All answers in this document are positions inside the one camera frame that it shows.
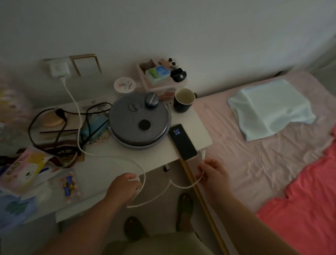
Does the person's left hand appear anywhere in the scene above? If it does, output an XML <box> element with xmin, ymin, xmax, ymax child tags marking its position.
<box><xmin>106</xmin><ymin>172</ymin><xmax>144</xmax><ymax>208</ymax></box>

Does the person's right hand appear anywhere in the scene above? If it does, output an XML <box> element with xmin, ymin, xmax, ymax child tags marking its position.
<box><xmin>196</xmin><ymin>158</ymin><xmax>233</xmax><ymax>204</ymax></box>

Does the white charging cable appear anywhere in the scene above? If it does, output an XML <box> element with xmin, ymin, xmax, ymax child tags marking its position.
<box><xmin>59</xmin><ymin>76</ymin><xmax>208</xmax><ymax>209</ymax></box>

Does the person's left forearm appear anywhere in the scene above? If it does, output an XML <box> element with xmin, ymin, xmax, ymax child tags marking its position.
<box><xmin>34</xmin><ymin>194</ymin><xmax>127</xmax><ymax>255</ymax></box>

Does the person's right forearm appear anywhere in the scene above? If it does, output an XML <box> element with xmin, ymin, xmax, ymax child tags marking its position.
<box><xmin>210</xmin><ymin>190</ymin><xmax>301</xmax><ymax>255</ymax></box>

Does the black smartphone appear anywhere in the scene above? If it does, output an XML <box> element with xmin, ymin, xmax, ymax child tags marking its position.
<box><xmin>168</xmin><ymin>123</ymin><xmax>199</xmax><ymax>161</ymax></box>

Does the pink bed sheet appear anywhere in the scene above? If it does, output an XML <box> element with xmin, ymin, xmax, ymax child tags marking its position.
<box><xmin>184</xmin><ymin>71</ymin><xmax>336</xmax><ymax>255</ymax></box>

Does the person's left sandal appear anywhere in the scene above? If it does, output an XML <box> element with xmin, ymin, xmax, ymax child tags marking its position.
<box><xmin>124</xmin><ymin>216</ymin><xmax>148</xmax><ymax>241</ymax></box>

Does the person's sandal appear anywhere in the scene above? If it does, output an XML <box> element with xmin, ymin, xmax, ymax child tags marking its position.
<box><xmin>175</xmin><ymin>193</ymin><xmax>195</xmax><ymax>232</ymax></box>
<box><xmin>124</xmin><ymin>216</ymin><xmax>148</xmax><ymax>241</ymax></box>

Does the person's right sandal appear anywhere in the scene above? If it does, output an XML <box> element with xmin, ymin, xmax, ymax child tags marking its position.
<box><xmin>175</xmin><ymin>193</ymin><xmax>195</xmax><ymax>232</ymax></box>

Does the pack of batteries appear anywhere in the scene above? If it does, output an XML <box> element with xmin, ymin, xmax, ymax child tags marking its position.
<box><xmin>59</xmin><ymin>172</ymin><xmax>82</xmax><ymax>204</ymax></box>

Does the teal pouch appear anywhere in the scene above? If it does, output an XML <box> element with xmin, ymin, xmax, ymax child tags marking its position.
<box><xmin>80</xmin><ymin>116</ymin><xmax>110</xmax><ymax>143</ymax></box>

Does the black mug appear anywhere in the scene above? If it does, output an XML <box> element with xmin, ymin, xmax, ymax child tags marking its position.
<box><xmin>173</xmin><ymin>88</ymin><xmax>197</xmax><ymax>113</ymax></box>

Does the light blue pillow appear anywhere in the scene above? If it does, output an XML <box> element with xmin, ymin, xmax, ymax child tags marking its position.
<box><xmin>227</xmin><ymin>79</ymin><xmax>317</xmax><ymax>142</ymax></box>

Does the grey round knob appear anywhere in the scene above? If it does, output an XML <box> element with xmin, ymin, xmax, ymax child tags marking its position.
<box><xmin>144</xmin><ymin>92</ymin><xmax>159</xmax><ymax>108</ymax></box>

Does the pink storage tray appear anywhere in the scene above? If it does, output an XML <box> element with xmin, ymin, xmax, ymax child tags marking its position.
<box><xmin>136</xmin><ymin>58</ymin><xmax>189</xmax><ymax>101</ymax></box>

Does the black earbuds case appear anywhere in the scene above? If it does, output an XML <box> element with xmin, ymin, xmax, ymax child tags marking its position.
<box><xmin>170</xmin><ymin>68</ymin><xmax>187</xmax><ymax>83</ymax></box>

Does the white round lidded container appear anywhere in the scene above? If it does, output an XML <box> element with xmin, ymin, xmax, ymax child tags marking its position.
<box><xmin>113</xmin><ymin>77</ymin><xmax>136</xmax><ymax>94</ymax></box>

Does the beige round disc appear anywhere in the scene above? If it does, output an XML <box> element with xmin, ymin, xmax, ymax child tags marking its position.
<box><xmin>41</xmin><ymin>110</ymin><xmax>65</xmax><ymax>128</ymax></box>

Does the green blue tissue packet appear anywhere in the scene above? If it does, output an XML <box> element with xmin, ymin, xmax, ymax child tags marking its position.
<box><xmin>145</xmin><ymin>65</ymin><xmax>171</xmax><ymax>86</ymax></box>

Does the coral red blanket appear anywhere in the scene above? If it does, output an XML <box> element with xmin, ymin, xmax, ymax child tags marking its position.
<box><xmin>256</xmin><ymin>126</ymin><xmax>336</xmax><ymax>255</ymax></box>

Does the colourful cardboard box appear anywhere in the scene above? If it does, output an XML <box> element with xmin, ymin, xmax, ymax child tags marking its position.
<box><xmin>0</xmin><ymin>147</ymin><xmax>53</xmax><ymax>193</ymax></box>

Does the light blue printed paper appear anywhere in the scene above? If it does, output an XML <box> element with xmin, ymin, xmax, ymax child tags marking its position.
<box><xmin>0</xmin><ymin>188</ymin><xmax>40</xmax><ymax>233</ymax></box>

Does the white charger plug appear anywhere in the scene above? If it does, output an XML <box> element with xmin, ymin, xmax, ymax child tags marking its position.
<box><xmin>50</xmin><ymin>61</ymin><xmax>70</xmax><ymax>79</ymax></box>

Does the wooden bed frame rail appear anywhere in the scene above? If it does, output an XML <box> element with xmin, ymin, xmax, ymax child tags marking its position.
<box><xmin>180</xmin><ymin>159</ymin><xmax>229</xmax><ymax>255</ymax></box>

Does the black power cable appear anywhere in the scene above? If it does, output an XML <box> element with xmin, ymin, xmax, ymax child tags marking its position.
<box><xmin>28</xmin><ymin>102</ymin><xmax>113</xmax><ymax>157</ymax></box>

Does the gold framed wall switch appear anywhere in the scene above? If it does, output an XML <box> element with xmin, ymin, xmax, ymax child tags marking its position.
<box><xmin>69</xmin><ymin>54</ymin><xmax>102</xmax><ymax>77</ymax></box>

